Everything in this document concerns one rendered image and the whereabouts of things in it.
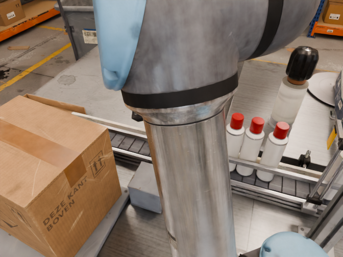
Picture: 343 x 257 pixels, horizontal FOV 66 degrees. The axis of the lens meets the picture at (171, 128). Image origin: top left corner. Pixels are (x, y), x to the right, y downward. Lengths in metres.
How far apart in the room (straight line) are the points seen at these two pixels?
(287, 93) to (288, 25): 0.71
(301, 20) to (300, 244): 0.34
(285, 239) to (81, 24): 2.54
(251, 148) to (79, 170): 0.45
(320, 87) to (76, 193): 1.09
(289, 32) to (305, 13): 0.02
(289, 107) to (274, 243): 0.60
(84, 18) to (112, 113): 1.68
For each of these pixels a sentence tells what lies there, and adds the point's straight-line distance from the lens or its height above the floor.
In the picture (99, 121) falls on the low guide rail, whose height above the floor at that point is 0.91.
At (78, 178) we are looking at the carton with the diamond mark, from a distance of 0.61.
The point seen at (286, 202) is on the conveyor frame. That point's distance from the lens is 0.86.
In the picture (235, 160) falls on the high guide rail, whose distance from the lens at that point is 0.77.
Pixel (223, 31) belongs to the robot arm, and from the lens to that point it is 0.22.
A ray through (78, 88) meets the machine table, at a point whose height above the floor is 0.83.
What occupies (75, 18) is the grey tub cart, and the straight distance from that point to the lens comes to 2.75.
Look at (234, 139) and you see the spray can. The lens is 0.75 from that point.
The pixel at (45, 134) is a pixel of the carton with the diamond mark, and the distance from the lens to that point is 0.66.
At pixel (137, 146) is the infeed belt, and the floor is 0.88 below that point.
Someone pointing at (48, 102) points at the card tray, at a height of 0.85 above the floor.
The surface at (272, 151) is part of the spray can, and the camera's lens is 0.76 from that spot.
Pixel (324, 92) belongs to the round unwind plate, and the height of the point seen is 0.89.
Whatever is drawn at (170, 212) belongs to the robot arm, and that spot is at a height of 1.26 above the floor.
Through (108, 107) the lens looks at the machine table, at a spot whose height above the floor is 0.83.
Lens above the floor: 1.52
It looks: 41 degrees down
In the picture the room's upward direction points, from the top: straight up
